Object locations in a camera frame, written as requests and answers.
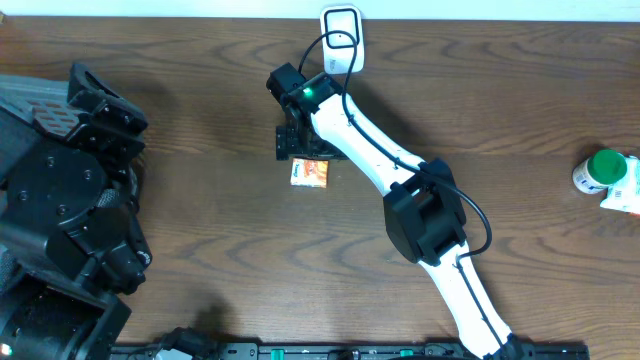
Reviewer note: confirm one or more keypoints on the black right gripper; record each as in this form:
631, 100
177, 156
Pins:
286, 144

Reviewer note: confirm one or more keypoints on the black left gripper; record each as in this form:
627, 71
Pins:
126, 129

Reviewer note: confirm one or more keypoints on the orange small carton box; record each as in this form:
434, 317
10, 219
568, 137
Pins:
309, 173

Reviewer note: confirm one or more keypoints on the green lid jar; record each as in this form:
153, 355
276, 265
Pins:
600, 171

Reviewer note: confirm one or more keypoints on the light blue wet wipes pack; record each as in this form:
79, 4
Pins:
624, 195

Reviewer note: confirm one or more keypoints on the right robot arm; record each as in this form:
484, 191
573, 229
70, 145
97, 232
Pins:
423, 208

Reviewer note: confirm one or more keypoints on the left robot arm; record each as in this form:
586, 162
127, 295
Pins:
71, 244

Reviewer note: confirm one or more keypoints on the white barcode scanner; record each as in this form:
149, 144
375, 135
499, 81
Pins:
344, 23

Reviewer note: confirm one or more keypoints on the grey plastic basket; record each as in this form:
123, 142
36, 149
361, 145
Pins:
37, 168

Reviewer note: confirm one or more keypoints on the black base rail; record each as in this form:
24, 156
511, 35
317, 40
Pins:
185, 343

